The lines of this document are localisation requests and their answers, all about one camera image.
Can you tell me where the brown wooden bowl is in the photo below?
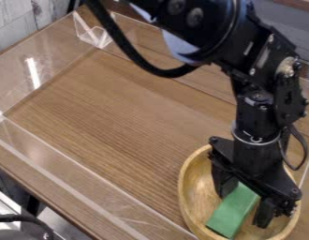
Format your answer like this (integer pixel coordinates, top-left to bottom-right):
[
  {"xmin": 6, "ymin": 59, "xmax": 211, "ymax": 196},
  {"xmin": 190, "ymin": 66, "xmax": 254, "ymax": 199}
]
[{"xmin": 177, "ymin": 145, "xmax": 299, "ymax": 240}]

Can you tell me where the green rectangular block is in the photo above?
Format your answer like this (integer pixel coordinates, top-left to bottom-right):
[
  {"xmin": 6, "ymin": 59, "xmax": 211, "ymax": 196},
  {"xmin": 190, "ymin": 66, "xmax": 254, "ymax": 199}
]
[{"xmin": 204, "ymin": 184, "xmax": 258, "ymax": 239}]

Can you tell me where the clear acrylic corner bracket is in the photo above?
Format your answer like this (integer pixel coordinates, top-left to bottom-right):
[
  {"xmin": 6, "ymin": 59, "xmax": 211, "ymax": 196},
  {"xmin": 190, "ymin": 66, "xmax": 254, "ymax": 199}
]
[{"xmin": 71, "ymin": 11, "xmax": 114, "ymax": 50}]

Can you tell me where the black metal mount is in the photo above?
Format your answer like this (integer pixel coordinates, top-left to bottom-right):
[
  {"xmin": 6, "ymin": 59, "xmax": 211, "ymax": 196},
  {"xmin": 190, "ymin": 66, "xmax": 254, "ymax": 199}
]
[{"xmin": 19, "ymin": 205, "xmax": 71, "ymax": 240}]

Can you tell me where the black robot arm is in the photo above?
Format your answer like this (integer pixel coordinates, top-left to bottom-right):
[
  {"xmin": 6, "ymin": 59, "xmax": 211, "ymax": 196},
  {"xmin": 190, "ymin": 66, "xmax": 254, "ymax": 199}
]
[{"xmin": 85, "ymin": 0, "xmax": 309, "ymax": 228}]

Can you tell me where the black cable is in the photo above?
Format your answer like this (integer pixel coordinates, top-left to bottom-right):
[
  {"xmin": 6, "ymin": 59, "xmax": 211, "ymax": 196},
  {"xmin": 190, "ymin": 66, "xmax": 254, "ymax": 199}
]
[{"xmin": 0, "ymin": 214, "xmax": 53, "ymax": 240}]

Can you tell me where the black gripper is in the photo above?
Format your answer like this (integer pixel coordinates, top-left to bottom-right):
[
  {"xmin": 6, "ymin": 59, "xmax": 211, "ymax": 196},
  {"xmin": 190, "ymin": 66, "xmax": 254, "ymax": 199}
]
[{"xmin": 208, "ymin": 127, "xmax": 303, "ymax": 229}]

